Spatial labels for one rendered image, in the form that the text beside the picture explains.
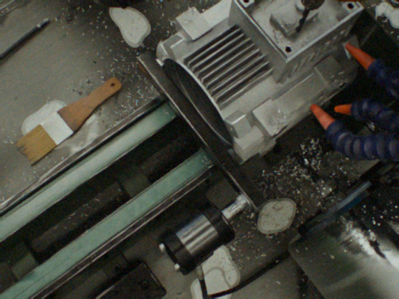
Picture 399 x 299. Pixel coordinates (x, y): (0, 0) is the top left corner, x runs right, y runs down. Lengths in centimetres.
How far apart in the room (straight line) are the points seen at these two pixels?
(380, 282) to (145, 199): 35
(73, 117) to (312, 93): 43
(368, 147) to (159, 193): 40
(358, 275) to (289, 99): 23
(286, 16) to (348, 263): 29
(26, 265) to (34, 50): 38
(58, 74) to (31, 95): 6
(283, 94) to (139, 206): 26
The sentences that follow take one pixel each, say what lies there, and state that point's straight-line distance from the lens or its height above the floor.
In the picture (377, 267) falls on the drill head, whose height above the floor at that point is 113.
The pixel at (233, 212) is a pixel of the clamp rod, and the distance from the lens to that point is 72.
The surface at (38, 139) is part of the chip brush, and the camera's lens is 99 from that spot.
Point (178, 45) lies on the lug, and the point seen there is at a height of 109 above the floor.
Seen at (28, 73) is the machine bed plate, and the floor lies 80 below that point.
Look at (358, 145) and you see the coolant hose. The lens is 52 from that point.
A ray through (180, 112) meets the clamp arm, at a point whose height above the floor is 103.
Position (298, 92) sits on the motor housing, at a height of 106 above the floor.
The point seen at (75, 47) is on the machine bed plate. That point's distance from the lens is 104.
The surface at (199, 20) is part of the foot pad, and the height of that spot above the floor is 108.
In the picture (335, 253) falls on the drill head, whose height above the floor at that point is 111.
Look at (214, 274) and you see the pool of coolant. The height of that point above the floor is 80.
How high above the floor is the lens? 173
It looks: 75 degrees down
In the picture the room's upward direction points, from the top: 12 degrees clockwise
